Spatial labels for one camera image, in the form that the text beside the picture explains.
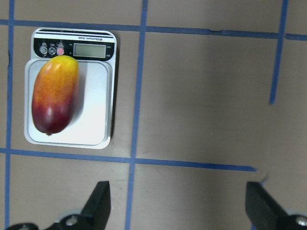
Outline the silver digital kitchen scale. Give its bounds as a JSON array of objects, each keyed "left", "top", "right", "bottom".
[{"left": 24, "top": 27, "right": 117, "bottom": 149}]

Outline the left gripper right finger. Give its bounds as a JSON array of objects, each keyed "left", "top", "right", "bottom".
[{"left": 245, "top": 182, "right": 307, "bottom": 230}]

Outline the red yellow mango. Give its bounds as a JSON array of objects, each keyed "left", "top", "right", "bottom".
[{"left": 31, "top": 55, "right": 79, "bottom": 136}]

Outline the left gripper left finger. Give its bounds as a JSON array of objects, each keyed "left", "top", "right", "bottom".
[{"left": 4, "top": 180, "right": 111, "bottom": 230}]

